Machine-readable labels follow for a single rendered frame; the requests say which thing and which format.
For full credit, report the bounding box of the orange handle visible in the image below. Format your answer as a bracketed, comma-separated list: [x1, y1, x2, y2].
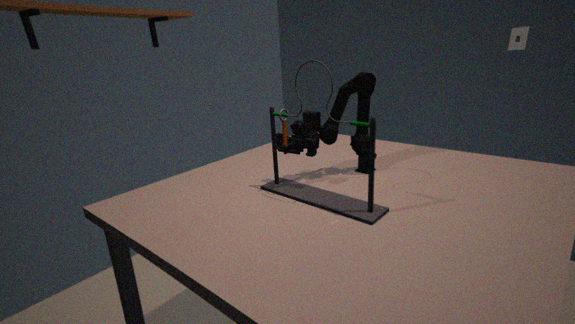
[279, 109, 288, 146]

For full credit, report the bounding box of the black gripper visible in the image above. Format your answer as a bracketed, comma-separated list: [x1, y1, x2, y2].
[276, 133, 317, 157]

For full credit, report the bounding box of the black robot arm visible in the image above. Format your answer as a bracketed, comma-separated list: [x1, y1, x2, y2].
[291, 72, 376, 174]

